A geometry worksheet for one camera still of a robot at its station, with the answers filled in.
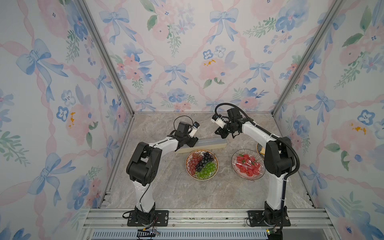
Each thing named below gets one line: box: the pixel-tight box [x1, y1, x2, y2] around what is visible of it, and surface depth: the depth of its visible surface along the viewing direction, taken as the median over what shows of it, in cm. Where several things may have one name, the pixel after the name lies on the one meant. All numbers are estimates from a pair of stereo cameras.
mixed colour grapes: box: [188, 151, 217, 179], surface depth 90 cm
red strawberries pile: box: [236, 154, 261, 177], surface depth 90 cm
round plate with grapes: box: [185, 148, 219, 181], surface depth 90 cm
